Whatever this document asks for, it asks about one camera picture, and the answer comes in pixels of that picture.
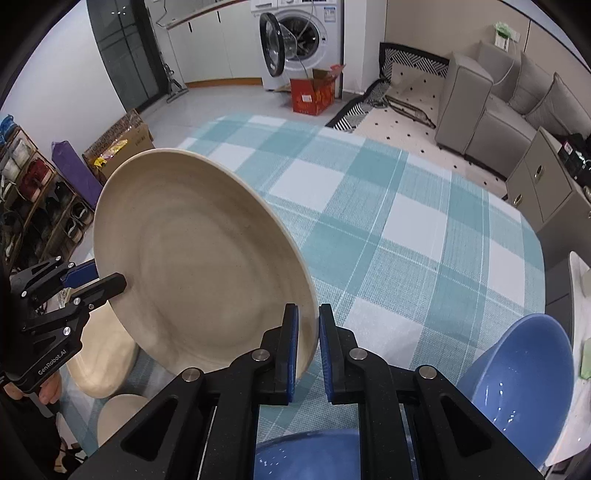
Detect white washing machine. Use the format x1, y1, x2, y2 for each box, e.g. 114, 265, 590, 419
249, 0, 345, 91

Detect wooden shoe rack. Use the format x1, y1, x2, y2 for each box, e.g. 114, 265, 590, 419
1, 115, 96, 275

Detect teal checkered tablecloth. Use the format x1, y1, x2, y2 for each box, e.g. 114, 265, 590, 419
59, 114, 547, 462

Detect grey sofa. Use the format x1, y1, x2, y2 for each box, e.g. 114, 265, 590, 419
435, 43, 590, 178

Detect brown cardboard box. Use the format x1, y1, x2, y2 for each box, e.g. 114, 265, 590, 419
82, 109, 154, 185

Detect green tissue pack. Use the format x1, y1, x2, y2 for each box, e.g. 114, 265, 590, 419
579, 338, 591, 380

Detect large beige plate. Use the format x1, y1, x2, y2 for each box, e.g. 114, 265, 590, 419
93, 149, 318, 374

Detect dark blue bowl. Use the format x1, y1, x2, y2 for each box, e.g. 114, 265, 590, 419
253, 428, 419, 480

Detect small beige plate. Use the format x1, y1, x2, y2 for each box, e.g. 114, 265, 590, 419
97, 394, 148, 446

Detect person's left hand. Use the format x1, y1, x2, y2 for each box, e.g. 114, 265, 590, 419
4, 372, 62, 405

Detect white marble coffee table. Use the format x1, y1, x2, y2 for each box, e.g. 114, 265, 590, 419
545, 251, 590, 467

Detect large blue bowl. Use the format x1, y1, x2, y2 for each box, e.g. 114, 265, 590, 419
457, 314, 575, 467

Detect vacuum mop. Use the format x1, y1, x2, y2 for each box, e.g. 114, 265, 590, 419
158, 49, 188, 103

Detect white kitchen cabinets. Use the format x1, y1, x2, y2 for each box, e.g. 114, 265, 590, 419
148, 1, 263, 88

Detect grey side cabinet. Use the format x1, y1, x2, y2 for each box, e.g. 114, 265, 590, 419
506, 128, 591, 269

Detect red cardboard box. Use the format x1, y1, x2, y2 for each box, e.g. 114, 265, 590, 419
290, 65, 345, 116

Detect purple bag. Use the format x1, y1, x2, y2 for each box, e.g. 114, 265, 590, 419
51, 141, 102, 210

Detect black patterned rug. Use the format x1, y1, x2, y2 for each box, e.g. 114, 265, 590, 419
327, 42, 450, 133

